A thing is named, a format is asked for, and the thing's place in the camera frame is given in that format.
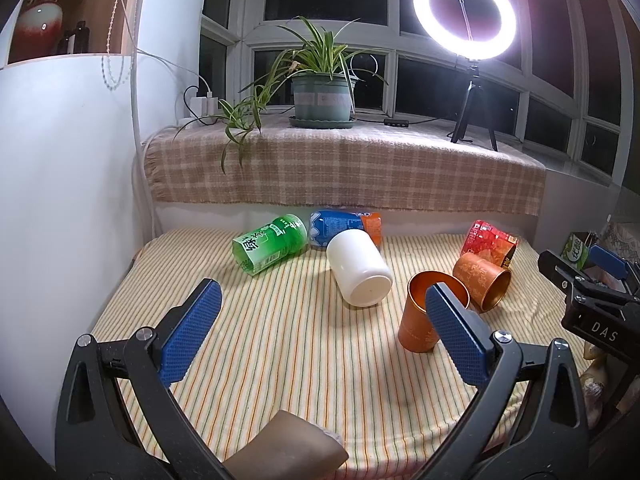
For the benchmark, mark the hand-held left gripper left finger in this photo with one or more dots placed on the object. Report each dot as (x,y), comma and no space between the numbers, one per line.
(192,330)

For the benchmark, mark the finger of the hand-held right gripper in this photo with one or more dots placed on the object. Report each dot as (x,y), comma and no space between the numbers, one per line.
(607,260)
(555,265)

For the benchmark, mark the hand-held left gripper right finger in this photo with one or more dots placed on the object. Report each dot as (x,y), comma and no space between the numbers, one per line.
(460,335)

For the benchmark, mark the white cup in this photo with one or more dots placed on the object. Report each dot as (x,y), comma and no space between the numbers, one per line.
(357,265)

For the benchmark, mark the orange metal cup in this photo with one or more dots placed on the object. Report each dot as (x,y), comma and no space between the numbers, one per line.
(415,320)
(475,272)

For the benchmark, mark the red printed cup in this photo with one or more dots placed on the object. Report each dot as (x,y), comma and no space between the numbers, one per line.
(487,242)

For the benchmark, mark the green label cup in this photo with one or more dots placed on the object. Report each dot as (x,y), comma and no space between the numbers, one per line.
(267,245)

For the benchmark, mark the brown cup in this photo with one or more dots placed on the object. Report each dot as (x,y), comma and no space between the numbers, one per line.
(285,447)

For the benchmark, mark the blue and orange cup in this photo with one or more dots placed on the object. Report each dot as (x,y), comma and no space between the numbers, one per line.
(335,225)

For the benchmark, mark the person's right hand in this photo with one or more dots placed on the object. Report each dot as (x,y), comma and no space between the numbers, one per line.
(595,385)

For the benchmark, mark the green carton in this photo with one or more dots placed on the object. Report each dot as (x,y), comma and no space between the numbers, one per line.
(577,250)

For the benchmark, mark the striped mat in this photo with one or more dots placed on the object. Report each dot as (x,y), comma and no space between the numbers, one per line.
(300,360)

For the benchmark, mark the black tripod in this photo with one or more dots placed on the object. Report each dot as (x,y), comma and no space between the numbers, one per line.
(470,95)

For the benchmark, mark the plaid cloth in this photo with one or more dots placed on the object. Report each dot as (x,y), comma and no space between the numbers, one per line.
(350,170)

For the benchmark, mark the white charger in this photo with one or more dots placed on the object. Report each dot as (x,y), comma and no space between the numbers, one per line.
(211,103)
(196,105)

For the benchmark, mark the white pipe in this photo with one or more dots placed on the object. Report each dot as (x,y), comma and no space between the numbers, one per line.
(136,110)

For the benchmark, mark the white power strip with chargers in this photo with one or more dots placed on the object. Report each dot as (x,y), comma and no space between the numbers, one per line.
(187,97)

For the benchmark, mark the green plant saucer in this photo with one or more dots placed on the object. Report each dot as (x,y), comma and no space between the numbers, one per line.
(322,122)

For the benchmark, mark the spider plant in green pot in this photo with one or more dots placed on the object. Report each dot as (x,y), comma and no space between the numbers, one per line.
(322,95)

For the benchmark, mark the black bottle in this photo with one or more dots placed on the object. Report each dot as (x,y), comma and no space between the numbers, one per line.
(80,37)

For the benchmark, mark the red vase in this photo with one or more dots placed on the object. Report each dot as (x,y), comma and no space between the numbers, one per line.
(40,25)

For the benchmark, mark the white window frame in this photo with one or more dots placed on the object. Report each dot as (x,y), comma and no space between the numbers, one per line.
(240,35)

